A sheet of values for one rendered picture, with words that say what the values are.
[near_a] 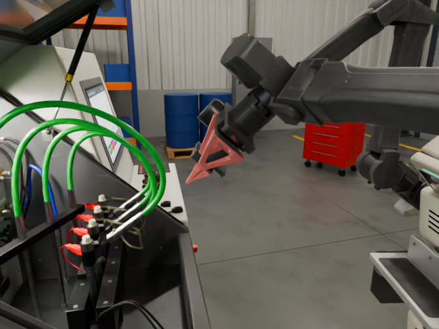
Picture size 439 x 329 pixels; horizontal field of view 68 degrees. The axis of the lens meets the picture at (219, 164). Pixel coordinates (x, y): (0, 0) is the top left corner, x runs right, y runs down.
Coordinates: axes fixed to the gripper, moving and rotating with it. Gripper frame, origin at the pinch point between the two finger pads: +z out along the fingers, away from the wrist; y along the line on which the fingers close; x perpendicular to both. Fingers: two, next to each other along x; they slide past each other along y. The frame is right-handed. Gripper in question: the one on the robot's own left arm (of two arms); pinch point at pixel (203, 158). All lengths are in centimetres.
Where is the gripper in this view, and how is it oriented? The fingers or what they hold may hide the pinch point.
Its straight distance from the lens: 58.5
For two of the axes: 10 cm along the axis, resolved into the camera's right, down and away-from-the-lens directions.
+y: -0.1, 5.1, -8.6
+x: 7.2, 6.0, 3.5
